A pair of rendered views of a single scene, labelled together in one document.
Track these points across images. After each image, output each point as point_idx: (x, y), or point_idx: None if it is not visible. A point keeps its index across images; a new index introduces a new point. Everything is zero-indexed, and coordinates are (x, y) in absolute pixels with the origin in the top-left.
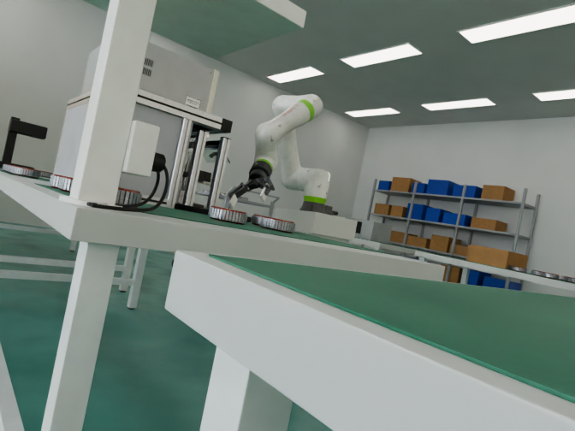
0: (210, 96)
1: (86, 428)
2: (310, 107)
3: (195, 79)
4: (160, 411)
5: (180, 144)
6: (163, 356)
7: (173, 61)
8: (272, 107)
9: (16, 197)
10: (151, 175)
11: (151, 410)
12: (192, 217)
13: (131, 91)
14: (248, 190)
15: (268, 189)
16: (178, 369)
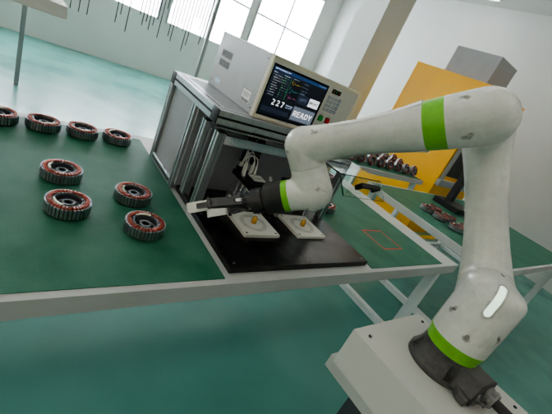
0: (259, 86)
1: None
2: (430, 109)
3: (255, 67)
4: (131, 350)
5: (185, 127)
6: (255, 368)
7: (244, 51)
8: None
9: None
10: (172, 153)
11: (132, 344)
12: (7, 145)
13: None
14: (238, 209)
15: (203, 202)
16: (226, 377)
